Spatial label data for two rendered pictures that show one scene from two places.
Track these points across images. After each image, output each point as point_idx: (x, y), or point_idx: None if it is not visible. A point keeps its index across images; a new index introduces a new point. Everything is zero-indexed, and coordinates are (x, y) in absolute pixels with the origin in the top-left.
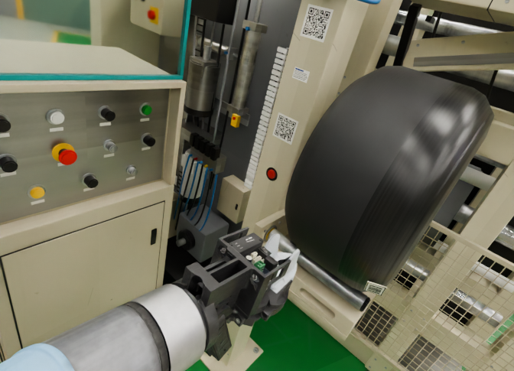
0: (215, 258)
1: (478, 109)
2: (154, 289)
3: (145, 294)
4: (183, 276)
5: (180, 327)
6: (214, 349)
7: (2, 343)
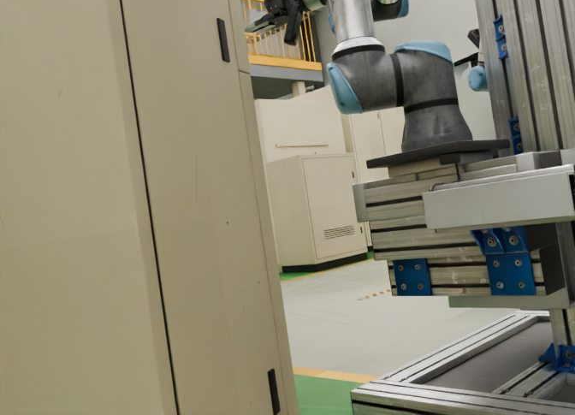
0: None
1: None
2: None
3: None
4: None
5: None
6: (299, 27)
7: (279, 276)
